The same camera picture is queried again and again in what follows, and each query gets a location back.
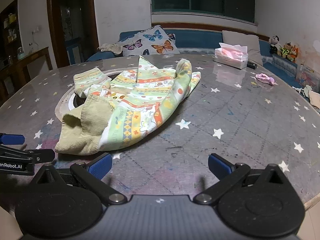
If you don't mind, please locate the grey star-print table cover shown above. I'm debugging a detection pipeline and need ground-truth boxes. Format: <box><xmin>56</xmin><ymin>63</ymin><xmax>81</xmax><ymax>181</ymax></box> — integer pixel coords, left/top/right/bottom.
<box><xmin>0</xmin><ymin>52</ymin><xmax>320</xmax><ymax>213</ymax></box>

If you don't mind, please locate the beige crumpled cloth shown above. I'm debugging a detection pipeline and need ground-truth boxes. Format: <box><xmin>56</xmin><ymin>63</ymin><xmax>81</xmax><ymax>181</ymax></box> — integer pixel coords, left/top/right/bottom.
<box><xmin>97</xmin><ymin>42</ymin><xmax>123</xmax><ymax>55</ymax></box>

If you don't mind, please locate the pink toy packaging box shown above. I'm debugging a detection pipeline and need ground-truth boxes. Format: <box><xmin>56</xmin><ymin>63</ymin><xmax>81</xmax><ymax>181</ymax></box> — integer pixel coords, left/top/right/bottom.
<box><xmin>296</xmin><ymin>64</ymin><xmax>320</xmax><ymax>93</ymax></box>

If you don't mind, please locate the brown wooden door frame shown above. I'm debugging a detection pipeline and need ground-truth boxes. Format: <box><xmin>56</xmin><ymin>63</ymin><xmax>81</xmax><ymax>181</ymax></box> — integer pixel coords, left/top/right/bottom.
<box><xmin>46</xmin><ymin>0</ymin><xmax>99</xmax><ymax>68</ymax></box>

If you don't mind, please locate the panda plush toy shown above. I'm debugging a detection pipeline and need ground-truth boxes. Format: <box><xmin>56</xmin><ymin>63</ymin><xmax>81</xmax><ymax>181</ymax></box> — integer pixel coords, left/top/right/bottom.
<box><xmin>269</xmin><ymin>35</ymin><xmax>281</xmax><ymax>54</ymax></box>

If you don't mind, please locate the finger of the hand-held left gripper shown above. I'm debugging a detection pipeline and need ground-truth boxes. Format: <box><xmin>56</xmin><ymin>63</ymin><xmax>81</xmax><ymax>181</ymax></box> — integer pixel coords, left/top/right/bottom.
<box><xmin>0</xmin><ymin>134</ymin><xmax>25</xmax><ymax>145</ymax></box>
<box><xmin>0</xmin><ymin>145</ymin><xmax>55</xmax><ymax>165</ymax></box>

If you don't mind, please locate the wooden side table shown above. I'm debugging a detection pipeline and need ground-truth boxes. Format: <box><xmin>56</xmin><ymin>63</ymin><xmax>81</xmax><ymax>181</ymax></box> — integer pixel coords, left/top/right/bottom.
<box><xmin>0</xmin><ymin>47</ymin><xmax>53</xmax><ymax>103</ymax></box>

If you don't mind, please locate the orange plush toy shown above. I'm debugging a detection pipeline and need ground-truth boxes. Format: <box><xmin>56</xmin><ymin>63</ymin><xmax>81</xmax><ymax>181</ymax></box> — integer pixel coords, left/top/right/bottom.
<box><xmin>287</xmin><ymin>45</ymin><xmax>300</xmax><ymax>63</ymax></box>

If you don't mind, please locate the butterfly print pillow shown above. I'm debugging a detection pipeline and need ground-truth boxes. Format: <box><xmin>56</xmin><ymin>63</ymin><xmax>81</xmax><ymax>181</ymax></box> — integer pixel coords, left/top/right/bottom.
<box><xmin>122</xmin><ymin>25</ymin><xmax>181</xmax><ymax>57</ymax></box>

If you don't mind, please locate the wooden shelf cabinet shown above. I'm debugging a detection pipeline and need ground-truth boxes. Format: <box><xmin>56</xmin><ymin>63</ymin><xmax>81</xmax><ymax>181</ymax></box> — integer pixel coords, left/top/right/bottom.
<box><xmin>0</xmin><ymin>0</ymin><xmax>20</xmax><ymax>67</ymax></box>

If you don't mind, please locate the blue framed cabinet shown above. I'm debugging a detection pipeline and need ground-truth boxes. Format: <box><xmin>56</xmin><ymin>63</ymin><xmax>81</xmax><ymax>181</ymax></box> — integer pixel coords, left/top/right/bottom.
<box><xmin>64</xmin><ymin>37</ymin><xmax>82</xmax><ymax>65</ymax></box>

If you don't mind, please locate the round table inset plate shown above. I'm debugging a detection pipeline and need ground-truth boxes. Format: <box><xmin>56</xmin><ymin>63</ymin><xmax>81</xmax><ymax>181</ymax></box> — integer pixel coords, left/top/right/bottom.
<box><xmin>54</xmin><ymin>71</ymin><xmax>118</xmax><ymax>120</ymax></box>

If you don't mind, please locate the white plastic toy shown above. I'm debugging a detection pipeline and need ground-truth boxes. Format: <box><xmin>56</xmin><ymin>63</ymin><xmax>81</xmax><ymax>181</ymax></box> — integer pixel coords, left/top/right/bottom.
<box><xmin>292</xmin><ymin>85</ymin><xmax>313</xmax><ymax>97</ymax></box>

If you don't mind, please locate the bear plush toy with vest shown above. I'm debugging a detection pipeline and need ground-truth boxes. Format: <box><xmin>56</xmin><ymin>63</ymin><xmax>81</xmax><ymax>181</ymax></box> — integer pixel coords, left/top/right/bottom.
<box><xmin>279</xmin><ymin>42</ymin><xmax>292</xmax><ymax>57</ymax></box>

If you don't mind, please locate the white lace sofa cover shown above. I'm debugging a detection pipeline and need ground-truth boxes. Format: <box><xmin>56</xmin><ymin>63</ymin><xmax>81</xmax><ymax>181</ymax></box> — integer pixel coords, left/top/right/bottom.
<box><xmin>272</xmin><ymin>54</ymin><xmax>298</xmax><ymax>77</ymax></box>

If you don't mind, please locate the plain grey pillow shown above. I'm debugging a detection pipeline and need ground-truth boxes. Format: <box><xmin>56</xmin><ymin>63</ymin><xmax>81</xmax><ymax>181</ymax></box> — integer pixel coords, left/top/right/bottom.
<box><xmin>222</xmin><ymin>30</ymin><xmax>263</xmax><ymax>67</ymax></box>

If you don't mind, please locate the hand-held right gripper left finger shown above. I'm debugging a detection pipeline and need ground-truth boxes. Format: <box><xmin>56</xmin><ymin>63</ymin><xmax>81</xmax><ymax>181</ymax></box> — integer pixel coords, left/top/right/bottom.
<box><xmin>30</xmin><ymin>153</ymin><xmax>127</xmax><ymax>207</ymax></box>

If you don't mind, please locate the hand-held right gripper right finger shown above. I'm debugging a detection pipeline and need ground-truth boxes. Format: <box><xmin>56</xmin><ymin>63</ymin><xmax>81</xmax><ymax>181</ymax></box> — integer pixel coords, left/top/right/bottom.
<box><xmin>194</xmin><ymin>153</ymin><xmax>293</xmax><ymax>205</ymax></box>

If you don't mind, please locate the pink tissue pack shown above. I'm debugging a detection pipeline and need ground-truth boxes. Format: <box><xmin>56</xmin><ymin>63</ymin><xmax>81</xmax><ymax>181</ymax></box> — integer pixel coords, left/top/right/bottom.
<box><xmin>213</xmin><ymin>42</ymin><xmax>249</xmax><ymax>70</ymax></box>

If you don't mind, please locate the blue sofa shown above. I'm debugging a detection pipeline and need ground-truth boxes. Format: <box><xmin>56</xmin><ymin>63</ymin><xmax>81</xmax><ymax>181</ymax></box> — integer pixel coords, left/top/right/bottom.
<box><xmin>85</xmin><ymin>29</ymin><xmax>304</xmax><ymax>88</ymax></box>

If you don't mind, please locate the pink hair scrunchie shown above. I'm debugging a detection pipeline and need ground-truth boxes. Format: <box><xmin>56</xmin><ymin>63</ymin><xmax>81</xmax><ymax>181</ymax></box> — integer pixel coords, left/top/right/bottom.
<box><xmin>255</xmin><ymin>73</ymin><xmax>275</xmax><ymax>86</ymax></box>

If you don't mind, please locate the green patterned child's shirt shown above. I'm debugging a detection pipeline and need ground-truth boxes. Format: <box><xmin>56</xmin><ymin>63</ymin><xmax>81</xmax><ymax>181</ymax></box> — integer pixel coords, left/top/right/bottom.
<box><xmin>54</xmin><ymin>56</ymin><xmax>202</xmax><ymax>155</ymax></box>

